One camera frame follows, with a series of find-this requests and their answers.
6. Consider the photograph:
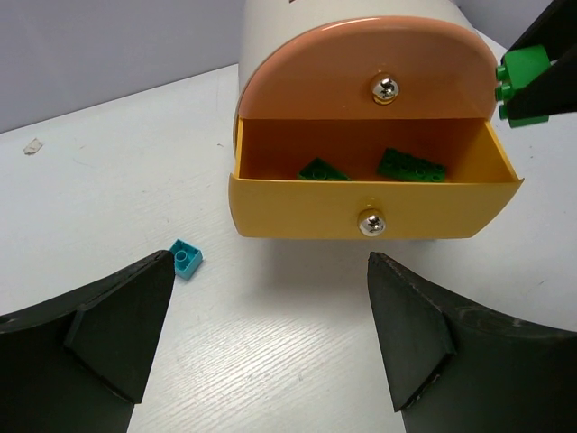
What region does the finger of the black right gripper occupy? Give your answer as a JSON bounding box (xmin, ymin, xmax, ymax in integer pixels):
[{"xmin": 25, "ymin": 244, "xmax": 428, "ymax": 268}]
[
  {"xmin": 507, "ymin": 44, "xmax": 576, "ymax": 120},
  {"xmin": 508, "ymin": 0, "xmax": 577, "ymax": 60}
]

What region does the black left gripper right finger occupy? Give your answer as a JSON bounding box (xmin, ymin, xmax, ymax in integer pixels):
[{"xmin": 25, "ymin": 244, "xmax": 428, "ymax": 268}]
[{"xmin": 367, "ymin": 253, "xmax": 576, "ymax": 432}]

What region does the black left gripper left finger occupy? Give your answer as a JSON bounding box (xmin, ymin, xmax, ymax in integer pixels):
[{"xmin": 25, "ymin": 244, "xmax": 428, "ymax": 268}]
[{"xmin": 1, "ymin": 251, "xmax": 175, "ymax": 432}]

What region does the small teal square lego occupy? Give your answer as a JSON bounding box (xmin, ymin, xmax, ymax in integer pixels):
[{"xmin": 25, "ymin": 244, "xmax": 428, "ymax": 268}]
[{"xmin": 169, "ymin": 239, "xmax": 204, "ymax": 281}]

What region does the dark green long lego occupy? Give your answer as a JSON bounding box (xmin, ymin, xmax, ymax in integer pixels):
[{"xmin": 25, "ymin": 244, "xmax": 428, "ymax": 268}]
[{"xmin": 377, "ymin": 148, "xmax": 446, "ymax": 183}]

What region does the small green square lego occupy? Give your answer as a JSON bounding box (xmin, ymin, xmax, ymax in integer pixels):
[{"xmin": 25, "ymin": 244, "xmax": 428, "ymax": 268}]
[{"xmin": 297, "ymin": 158, "xmax": 351, "ymax": 181}]

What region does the yellow drawer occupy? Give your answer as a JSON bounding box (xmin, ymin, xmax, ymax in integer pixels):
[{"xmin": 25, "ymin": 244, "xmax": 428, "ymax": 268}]
[{"xmin": 229, "ymin": 119, "xmax": 521, "ymax": 239}]

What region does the small white scrap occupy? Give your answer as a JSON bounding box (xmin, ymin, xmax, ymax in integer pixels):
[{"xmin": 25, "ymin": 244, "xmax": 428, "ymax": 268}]
[{"xmin": 23, "ymin": 138, "xmax": 43, "ymax": 156}]

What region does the cream cylindrical drawer container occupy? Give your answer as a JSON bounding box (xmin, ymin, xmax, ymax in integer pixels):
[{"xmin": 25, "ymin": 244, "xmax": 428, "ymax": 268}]
[{"xmin": 232, "ymin": 0, "xmax": 510, "ymax": 150}]

